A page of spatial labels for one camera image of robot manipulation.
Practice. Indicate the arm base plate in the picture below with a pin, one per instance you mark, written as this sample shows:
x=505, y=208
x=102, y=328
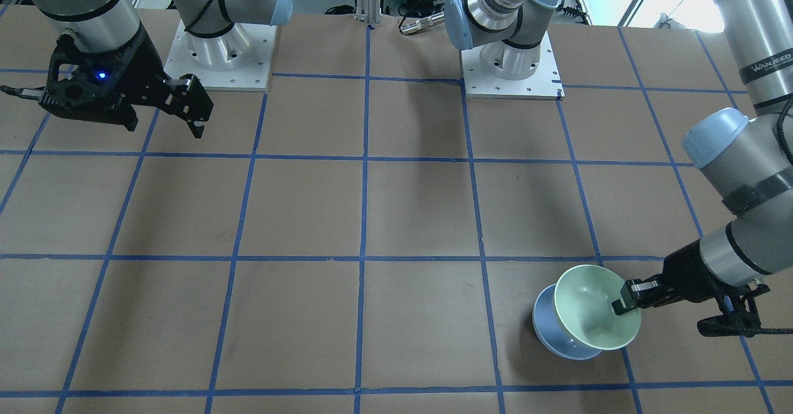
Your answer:
x=498, y=71
x=239, y=61

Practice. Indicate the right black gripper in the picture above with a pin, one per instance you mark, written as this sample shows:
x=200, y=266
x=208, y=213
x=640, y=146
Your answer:
x=144, y=64

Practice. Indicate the silver cylindrical tool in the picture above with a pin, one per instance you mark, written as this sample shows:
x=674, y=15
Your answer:
x=423, y=24

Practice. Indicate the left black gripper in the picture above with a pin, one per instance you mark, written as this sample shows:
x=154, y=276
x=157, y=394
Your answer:
x=686, y=273

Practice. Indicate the blue bowl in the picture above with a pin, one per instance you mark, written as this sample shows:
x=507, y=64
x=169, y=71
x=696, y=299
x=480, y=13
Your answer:
x=550, y=332

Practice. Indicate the green bowl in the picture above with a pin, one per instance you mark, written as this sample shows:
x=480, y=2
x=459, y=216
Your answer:
x=582, y=304

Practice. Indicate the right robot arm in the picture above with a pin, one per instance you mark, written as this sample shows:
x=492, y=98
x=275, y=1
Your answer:
x=103, y=25

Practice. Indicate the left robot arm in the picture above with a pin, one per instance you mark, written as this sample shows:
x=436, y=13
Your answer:
x=748, y=161

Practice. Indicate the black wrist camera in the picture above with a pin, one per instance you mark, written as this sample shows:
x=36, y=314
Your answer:
x=739, y=317

